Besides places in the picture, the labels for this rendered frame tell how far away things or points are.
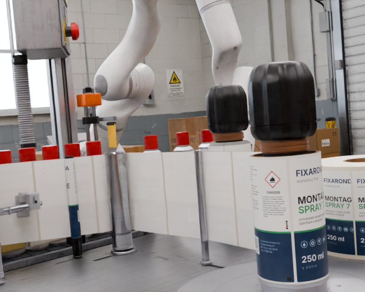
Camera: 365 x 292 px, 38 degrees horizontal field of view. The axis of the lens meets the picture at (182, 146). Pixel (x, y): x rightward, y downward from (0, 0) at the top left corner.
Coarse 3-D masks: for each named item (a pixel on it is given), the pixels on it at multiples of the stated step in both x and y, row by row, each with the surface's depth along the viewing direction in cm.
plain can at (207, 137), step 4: (200, 132) 142; (204, 132) 140; (208, 132) 140; (204, 136) 141; (208, 136) 140; (212, 136) 141; (204, 140) 141; (208, 140) 140; (212, 140) 141; (200, 144) 142; (204, 144) 140; (208, 144) 140; (200, 148) 141; (204, 148) 140; (208, 148) 140
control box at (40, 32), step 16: (16, 0) 110; (32, 0) 111; (48, 0) 111; (16, 16) 110; (32, 16) 111; (48, 16) 111; (64, 16) 118; (16, 32) 110; (32, 32) 111; (48, 32) 111; (64, 32) 112; (16, 48) 111; (32, 48) 111; (48, 48) 112; (64, 48) 116
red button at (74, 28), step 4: (72, 24) 114; (76, 24) 115; (68, 28) 114; (72, 28) 114; (76, 28) 114; (68, 32) 114; (72, 32) 114; (76, 32) 114; (68, 36) 115; (72, 36) 114; (76, 36) 114
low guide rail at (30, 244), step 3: (39, 240) 104; (42, 240) 105; (45, 240) 105; (48, 240) 106; (51, 240) 106; (54, 240) 106; (57, 240) 107; (30, 243) 103; (33, 243) 103; (36, 243) 104; (39, 243) 104; (42, 243) 105; (45, 243) 105; (30, 246) 103; (33, 246) 103
